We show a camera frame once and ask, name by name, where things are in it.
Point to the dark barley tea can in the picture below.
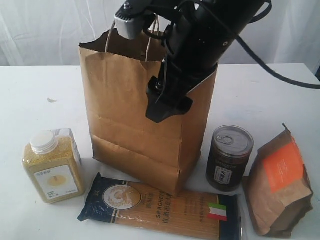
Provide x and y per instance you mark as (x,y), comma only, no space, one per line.
(230,150)

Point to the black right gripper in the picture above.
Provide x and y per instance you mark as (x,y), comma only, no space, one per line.
(203,32)

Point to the spaghetti package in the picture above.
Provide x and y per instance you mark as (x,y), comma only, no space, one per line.
(194,214)

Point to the millet bottle with white cap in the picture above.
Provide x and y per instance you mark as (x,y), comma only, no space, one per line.
(52,162)

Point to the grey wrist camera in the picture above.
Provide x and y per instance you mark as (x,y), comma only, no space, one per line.
(128,27)

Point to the kraft pouch with orange label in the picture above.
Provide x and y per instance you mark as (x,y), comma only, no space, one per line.
(278,191)

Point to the brown paper shopping bag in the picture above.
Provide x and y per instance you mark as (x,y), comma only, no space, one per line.
(115,73)

